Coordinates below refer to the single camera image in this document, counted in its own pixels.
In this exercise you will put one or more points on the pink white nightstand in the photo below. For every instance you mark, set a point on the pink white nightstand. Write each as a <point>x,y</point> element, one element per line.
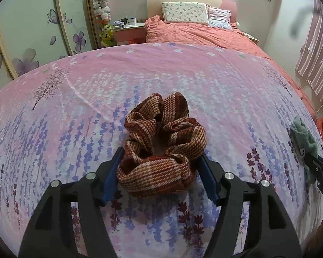
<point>130,34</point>

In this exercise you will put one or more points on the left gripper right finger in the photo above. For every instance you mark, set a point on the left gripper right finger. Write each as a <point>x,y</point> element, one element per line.
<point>211,174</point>

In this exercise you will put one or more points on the floral sliding wardrobe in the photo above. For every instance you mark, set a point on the floral sliding wardrobe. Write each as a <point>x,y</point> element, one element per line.
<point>36,32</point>

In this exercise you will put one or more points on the pink striped pillow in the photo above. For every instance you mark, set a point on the pink striped pillow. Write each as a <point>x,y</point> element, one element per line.
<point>219,18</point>

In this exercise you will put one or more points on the right side nightstand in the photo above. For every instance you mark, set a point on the right side nightstand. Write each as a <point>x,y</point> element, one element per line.
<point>252,38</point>

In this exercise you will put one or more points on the brown plaid scrunchie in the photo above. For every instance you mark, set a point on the brown plaid scrunchie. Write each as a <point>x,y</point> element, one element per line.
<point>163,141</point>

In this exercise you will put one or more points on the pink striped curtain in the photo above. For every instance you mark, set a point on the pink striped curtain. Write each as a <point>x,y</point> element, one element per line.
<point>310,62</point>

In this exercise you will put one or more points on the coral pink duvet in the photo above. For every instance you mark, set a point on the coral pink duvet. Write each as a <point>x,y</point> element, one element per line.
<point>157,31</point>

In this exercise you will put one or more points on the hanging plush toys column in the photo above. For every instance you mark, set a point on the hanging plush toys column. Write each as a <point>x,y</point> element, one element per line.
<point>102,16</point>

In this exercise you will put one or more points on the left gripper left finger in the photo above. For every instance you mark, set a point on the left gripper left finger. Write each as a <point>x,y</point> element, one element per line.
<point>107,183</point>

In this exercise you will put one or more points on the floral pink purple bedsheet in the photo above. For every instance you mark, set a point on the floral pink purple bedsheet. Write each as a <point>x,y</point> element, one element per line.
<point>61,120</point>

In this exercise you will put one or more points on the teal green sock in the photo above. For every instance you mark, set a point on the teal green sock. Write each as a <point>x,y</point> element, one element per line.
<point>304,143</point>

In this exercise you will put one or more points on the white floral pillow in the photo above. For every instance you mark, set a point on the white floral pillow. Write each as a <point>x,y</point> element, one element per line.
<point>185,12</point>

